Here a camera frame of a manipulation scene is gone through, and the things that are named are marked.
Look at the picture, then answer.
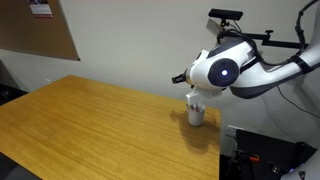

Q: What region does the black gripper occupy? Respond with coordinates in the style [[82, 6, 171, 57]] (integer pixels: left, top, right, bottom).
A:
[[171, 69, 192, 86]]

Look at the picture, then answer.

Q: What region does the white ceramic mug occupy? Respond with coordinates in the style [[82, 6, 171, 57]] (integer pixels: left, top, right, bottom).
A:
[[185, 102, 206, 128]]

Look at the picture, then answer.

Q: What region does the orange black clamp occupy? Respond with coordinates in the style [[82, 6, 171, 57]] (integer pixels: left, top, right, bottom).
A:
[[237, 151, 262, 165]]

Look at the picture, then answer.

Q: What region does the black mounting plate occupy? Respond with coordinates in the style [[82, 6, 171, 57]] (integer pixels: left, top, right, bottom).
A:
[[219, 128, 318, 180]]

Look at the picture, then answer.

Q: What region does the cork pin board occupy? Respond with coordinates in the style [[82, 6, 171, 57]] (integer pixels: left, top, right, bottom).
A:
[[0, 0, 81, 62]]

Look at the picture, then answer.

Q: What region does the paper poster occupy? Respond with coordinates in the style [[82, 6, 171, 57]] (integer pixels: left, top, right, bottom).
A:
[[27, 0, 54, 19]]

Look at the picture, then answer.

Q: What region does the white wall socket box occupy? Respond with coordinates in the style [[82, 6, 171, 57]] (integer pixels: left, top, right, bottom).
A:
[[224, 124, 245, 140]]

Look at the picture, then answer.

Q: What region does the black stereo camera bar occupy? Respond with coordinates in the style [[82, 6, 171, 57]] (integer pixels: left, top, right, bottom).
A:
[[208, 8, 245, 22]]

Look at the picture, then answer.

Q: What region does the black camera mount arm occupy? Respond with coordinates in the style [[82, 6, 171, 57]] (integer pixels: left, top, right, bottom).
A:
[[219, 19, 309, 50]]

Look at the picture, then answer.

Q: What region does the thin black wall cable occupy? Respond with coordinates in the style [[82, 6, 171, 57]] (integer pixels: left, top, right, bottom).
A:
[[275, 85, 320, 120]]

